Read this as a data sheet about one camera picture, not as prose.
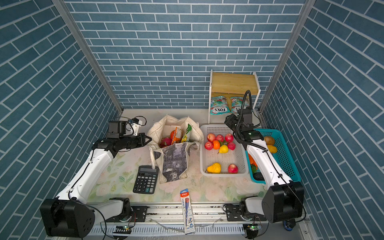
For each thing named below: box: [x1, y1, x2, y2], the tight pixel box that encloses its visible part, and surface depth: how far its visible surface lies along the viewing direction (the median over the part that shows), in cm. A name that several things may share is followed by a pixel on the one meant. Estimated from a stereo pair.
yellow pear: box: [206, 162, 222, 174], surface depth 86 cm
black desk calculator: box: [133, 165, 159, 195], surface depth 84 cm
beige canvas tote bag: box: [147, 114, 205, 184], surface depth 81 cm
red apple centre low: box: [215, 134, 225, 143], surface depth 101 cm
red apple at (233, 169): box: [228, 164, 239, 174], surface depth 86 cm
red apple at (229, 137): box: [224, 133, 234, 143], surface depth 101 cm
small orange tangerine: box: [213, 140, 221, 150], surface depth 96 cm
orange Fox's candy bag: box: [170, 126, 183, 145], surface depth 89 cm
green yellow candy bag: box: [181, 123, 192, 143], surface depth 86 cm
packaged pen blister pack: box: [180, 188, 196, 235], surface depth 75 cm
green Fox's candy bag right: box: [230, 97, 250, 113], surface depth 101 cm
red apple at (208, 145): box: [204, 141, 214, 151], surface depth 96 cm
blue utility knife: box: [283, 220, 293, 232], surface depth 72 cm
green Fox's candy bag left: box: [210, 96, 231, 116], surface depth 99 cm
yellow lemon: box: [219, 144, 229, 154], surface depth 96 cm
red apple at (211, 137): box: [207, 133, 216, 142], surface depth 100 cm
